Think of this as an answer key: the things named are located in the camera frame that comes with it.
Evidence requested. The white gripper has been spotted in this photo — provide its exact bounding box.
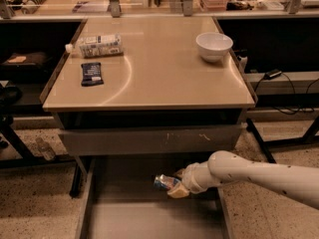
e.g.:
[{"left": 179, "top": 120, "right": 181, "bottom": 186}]
[{"left": 167, "top": 161, "right": 221, "bottom": 199}]

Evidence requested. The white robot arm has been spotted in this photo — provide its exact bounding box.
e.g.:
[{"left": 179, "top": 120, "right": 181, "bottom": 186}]
[{"left": 167, "top": 150, "right": 319, "bottom": 209}]

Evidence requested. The closed top drawer front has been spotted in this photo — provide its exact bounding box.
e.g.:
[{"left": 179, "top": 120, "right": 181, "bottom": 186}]
[{"left": 59, "top": 124, "right": 241, "bottom": 156}]

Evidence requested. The open middle drawer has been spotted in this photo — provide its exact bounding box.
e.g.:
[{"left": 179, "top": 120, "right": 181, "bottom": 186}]
[{"left": 75, "top": 154, "right": 234, "bottom": 239}]

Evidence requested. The beige drawer cabinet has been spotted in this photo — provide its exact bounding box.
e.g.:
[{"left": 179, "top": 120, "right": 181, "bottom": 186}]
[{"left": 38, "top": 15, "right": 257, "bottom": 239}]

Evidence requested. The black table leg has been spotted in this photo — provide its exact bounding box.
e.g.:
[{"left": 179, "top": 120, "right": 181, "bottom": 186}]
[{"left": 246, "top": 119, "right": 276, "bottom": 163}]

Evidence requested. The black power adapter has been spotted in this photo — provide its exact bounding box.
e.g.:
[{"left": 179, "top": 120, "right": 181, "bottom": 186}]
[{"left": 263, "top": 69, "right": 282, "bottom": 80}]

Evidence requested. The white bowl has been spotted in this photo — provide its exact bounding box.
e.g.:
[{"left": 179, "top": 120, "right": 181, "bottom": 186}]
[{"left": 195, "top": 32, "right": 233, "bottom": 63}]

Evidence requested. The dark blue snack packet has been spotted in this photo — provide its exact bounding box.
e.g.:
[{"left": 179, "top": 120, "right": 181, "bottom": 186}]
[{"left": 81, "top": 62, "right": 104, "bottom": 87}]

